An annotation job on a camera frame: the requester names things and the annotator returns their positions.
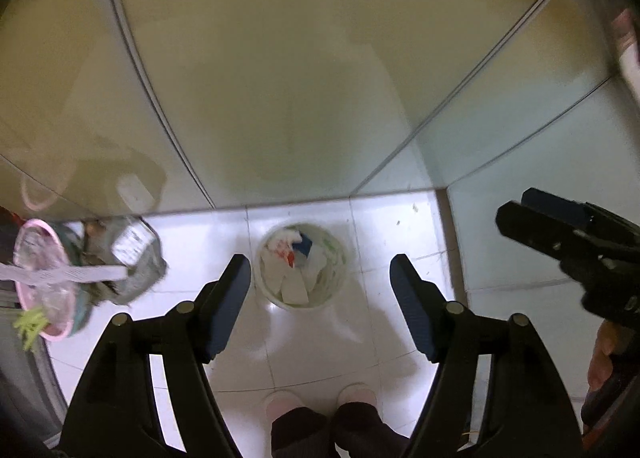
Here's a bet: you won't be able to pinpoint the person's left leg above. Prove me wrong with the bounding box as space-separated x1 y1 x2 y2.
270 405 333 458

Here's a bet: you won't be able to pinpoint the person's leg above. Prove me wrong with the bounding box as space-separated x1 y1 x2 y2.
270 405 333 458
332 402 417 458

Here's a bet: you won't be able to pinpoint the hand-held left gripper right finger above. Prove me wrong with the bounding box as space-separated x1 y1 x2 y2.
390 253 583 458

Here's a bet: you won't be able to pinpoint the white label packet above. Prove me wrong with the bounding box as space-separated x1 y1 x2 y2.
111 227 154 262

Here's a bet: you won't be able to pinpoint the pink plastic basket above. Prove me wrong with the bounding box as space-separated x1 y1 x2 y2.
12 219 92 342

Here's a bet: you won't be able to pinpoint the person's right slipper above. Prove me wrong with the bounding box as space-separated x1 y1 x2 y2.
337 383 379 410

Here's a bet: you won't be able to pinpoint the person's left slipper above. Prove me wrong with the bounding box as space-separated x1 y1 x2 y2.
265 389 307 420

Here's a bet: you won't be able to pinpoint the green clothes pegs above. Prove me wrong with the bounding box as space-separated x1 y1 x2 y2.
12 307 52 350

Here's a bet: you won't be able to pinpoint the person's right hand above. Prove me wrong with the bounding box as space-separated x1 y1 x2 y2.
587 320 622 392

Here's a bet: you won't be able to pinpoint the pink and white cloth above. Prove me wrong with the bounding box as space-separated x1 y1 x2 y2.
611 8 640 100

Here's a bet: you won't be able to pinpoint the red blue wrapper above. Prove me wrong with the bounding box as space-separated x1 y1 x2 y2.
272 233 317 267

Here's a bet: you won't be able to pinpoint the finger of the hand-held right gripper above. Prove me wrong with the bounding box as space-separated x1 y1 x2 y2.
496 201 577 260
521 188 592 230

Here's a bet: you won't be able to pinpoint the white plastic strip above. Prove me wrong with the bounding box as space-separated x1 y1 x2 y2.
0 262 129 287

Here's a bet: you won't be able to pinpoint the grey plastic bag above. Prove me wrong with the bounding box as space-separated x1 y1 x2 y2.
79 217 169 307

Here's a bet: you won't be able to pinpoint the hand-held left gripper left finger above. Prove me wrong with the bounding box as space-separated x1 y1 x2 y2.
59 254 252 458

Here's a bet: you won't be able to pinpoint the pale green cabinet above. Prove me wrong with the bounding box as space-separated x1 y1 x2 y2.
0 0 640 220

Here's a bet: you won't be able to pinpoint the person's right leg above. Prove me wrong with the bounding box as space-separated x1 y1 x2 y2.
332 402 417 458

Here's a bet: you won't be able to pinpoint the person's slipper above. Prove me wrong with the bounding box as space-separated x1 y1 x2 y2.
265 389 307 420
337 383 379 410

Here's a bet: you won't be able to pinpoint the white waste bin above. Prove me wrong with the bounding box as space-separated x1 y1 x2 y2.
255 223 348 310

